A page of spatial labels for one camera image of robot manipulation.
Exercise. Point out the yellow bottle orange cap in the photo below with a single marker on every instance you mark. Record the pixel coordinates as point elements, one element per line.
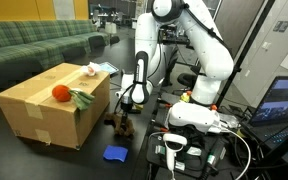
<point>185,97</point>

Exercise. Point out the large cardboard box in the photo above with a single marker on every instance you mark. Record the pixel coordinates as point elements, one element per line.
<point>50,116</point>

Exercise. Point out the grey door sign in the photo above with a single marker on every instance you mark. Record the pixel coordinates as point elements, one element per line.
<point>281,26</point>

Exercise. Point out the black orange-tipped tool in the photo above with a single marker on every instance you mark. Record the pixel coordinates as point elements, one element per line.
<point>160,128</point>

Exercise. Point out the black office chair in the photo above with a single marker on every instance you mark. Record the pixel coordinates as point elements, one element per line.
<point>187,80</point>

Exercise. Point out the white-framed tablet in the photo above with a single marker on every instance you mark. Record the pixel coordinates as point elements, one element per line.
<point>110,68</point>

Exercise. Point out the small orange knob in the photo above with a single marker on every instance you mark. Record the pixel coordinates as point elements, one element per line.
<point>214,107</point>

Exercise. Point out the open black laptop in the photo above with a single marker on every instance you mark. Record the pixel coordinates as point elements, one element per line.
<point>280,100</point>

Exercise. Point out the black equipment tray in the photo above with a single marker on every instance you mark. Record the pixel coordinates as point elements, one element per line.
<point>197,160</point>

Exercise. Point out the white VR controller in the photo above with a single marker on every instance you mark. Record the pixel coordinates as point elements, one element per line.
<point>172,150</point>

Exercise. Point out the white light switch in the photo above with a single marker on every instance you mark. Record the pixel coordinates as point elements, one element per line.
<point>266,45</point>

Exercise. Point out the black electronics box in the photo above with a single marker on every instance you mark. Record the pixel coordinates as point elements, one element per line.
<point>172,35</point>

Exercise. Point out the green plaid sofa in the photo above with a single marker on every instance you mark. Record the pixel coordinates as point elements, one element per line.
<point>17,43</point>

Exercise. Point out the black tripod pole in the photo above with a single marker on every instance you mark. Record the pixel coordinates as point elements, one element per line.
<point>252,36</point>

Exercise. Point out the clear plastic wrapper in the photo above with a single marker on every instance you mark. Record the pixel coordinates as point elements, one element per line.
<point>229,120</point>

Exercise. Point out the white background chair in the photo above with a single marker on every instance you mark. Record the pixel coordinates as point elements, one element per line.
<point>110,28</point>

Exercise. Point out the brown plush moose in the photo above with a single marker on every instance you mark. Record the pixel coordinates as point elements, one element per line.
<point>130,129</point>

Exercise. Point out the small black remote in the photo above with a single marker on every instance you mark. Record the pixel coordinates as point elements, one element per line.
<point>123,71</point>

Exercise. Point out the blue sponge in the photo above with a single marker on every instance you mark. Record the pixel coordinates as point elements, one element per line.
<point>115,154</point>

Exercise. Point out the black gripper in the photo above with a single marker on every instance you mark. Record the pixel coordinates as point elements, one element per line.
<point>126,107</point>

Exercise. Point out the white VR headset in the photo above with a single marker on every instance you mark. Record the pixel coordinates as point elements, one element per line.
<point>190,116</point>

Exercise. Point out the orange plush carrot green leaves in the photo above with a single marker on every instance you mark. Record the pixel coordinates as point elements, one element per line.
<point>61,92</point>

